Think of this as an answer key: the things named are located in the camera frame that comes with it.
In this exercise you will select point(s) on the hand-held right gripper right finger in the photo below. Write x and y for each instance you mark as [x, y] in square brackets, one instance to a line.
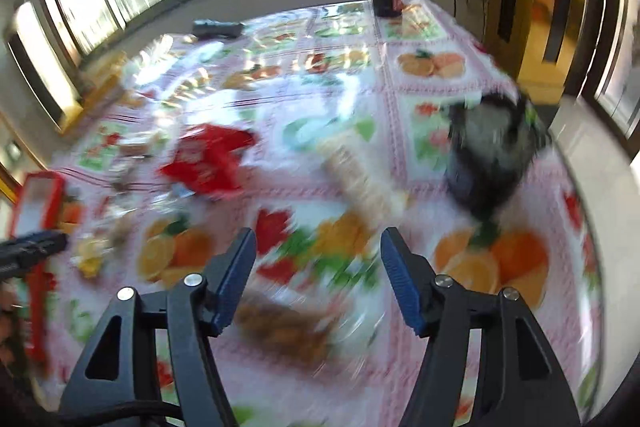
[402, 282]

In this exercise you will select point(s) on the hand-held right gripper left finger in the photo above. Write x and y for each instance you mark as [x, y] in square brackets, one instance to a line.
[235, 277]

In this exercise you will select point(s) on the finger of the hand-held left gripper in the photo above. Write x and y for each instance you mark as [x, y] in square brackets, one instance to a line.
[30, 249]

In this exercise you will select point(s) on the red plastic tray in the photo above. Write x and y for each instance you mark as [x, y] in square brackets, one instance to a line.
[37, 302]

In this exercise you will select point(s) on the yellow snack packet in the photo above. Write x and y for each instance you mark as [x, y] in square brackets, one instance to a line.
[95, 259]

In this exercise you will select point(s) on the clear bread packet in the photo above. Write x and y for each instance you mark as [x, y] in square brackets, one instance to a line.
[285, 327]

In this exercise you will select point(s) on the white wafer packet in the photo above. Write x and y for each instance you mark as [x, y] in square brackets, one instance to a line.
[360, 177]

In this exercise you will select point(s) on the red snack packet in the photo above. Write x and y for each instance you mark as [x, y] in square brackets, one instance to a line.
[205, 162]

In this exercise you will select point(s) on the black electric motor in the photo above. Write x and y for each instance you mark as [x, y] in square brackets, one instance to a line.
[490, 157]

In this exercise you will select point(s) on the yellow cardboard tray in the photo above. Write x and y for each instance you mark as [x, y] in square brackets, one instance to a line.
[100, 92]

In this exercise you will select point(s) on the fruit print tablecloth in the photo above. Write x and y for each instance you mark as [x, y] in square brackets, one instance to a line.
[300, 117]

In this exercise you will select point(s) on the black flashlight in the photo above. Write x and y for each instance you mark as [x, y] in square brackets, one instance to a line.
[215, 29]

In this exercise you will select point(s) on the golden framed door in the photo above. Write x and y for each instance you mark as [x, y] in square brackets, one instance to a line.
[550, 7]

